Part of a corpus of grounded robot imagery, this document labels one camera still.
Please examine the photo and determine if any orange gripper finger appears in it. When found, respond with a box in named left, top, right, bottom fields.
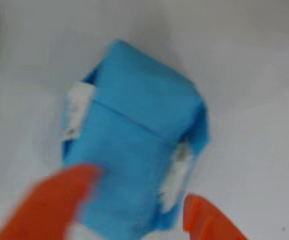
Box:
left=0, top=162, right=104, bottom=240
left=182, top=193, right=249, bottom=240

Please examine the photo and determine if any blue paper wad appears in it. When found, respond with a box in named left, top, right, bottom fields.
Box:
left=60, top=38, right=212, bottom=238

